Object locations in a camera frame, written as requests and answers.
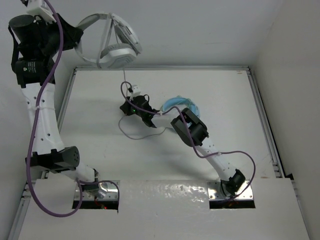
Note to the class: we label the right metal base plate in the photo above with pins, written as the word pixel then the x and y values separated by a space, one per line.
pixel 217 193

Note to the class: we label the metal base plate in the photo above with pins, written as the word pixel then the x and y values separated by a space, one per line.
pixel 105 191
pixel 217 193

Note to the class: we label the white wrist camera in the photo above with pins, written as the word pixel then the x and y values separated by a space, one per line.
pixel 39 8
pixel 134 91

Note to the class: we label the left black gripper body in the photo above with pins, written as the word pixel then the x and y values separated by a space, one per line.
pixel 50 34

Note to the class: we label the aluminium table frame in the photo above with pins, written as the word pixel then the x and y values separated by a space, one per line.
pixel 163 184

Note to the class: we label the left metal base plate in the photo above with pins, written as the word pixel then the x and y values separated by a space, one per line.
pixel 105 191

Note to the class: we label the light blue headphones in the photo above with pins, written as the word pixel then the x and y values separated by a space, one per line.
pixel 181 102

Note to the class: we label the grey white headphones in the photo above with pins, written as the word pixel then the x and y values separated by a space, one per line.
pixel 119 44

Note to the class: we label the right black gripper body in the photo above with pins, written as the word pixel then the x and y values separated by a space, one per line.
pixel 131 109

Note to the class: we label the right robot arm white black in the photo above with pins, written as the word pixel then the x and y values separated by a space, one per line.
pixel 193 132

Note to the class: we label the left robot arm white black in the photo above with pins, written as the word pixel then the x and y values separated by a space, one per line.
pixel 35 42

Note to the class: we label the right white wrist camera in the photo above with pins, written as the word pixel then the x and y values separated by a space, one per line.
pixel 134 91

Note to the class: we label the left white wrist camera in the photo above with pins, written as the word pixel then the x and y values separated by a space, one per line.
pixel 39 8

